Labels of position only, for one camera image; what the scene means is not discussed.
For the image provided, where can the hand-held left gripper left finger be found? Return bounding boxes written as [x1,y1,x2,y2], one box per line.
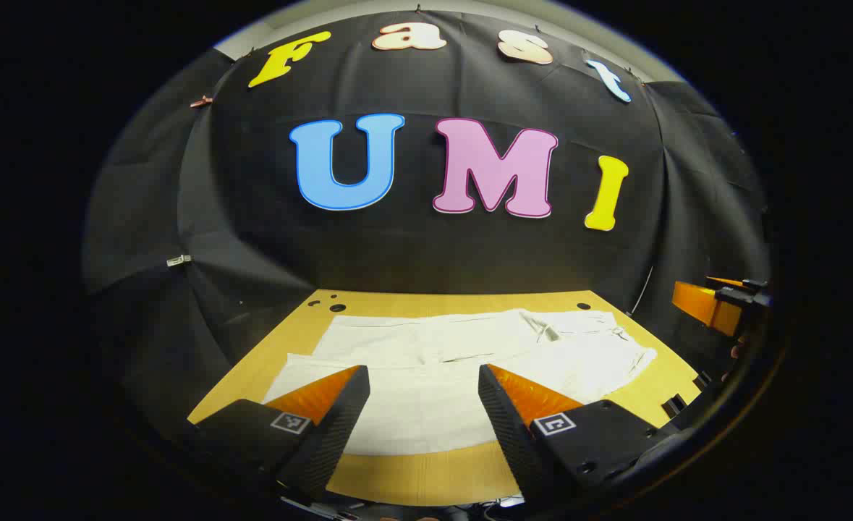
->
[187,364,371,504]

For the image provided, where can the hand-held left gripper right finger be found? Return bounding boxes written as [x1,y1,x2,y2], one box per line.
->
[478,363,680,509]

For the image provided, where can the white jeans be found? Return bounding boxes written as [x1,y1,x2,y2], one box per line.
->
[262,308,658,457]

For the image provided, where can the black backdrop cloth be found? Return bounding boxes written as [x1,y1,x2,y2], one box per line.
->
[82,9,773,435]

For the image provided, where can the thin white cable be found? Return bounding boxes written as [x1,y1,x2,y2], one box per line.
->
[629,266,655,316]

